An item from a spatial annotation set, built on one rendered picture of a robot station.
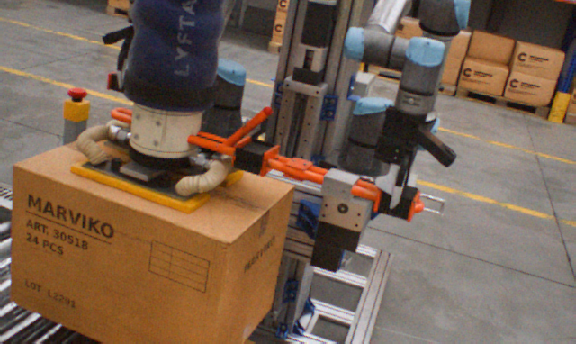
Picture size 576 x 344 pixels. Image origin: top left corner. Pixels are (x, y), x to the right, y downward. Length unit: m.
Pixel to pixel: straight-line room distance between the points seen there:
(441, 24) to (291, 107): 0.62
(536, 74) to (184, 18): 7.50
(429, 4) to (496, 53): 7.34
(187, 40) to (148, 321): 0.67
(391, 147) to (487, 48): 7.74
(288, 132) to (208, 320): 0.87
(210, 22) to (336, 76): 0.79
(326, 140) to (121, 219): 0.93
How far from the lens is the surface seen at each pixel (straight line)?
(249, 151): 1.41
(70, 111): 2.35
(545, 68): 8.64
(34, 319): 1.96
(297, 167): 1.39
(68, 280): 1.64
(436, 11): 1.72
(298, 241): 2.10
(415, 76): 1.28
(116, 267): 1.53
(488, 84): 8.62
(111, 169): 1.55
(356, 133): 1.93
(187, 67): 1.41
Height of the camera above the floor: 1.72
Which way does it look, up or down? 20 degrees down
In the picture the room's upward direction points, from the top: 11 degrees clockwise
